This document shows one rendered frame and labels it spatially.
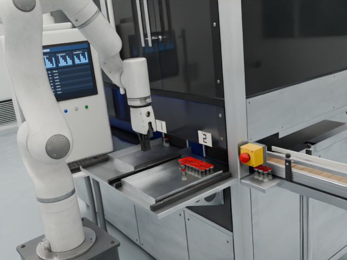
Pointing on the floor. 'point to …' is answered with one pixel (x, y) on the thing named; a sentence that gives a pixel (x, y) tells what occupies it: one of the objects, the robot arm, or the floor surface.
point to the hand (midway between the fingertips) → (145, 145)
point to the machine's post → (236, 123)
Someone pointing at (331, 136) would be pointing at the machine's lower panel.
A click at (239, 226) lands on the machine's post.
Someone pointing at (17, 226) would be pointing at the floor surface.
